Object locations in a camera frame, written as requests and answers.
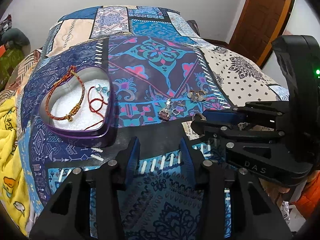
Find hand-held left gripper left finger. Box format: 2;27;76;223
30;137;141;240

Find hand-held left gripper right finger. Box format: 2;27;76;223
179;137;293;240

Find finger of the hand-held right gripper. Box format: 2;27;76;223
191;119;288;178
204;101;291;130

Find yellow cartoon print blanket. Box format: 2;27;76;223
0;94;33;236

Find blue patchwork print blanket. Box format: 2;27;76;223
17;5;293;240

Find green cloth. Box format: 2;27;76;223
0;47;26;91

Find red string necklace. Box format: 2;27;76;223
84;86;110;131

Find grey pillow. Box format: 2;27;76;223
1;28;32;53

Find silver pendant with dark stone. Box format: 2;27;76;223
160;98;173;122

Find purple heart-shaped jewelry box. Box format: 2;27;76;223
39;65;117;148

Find red and gold braided bracelet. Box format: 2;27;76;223
46;65;85;123

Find brown wooden door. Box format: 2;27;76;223
229;0;297;68

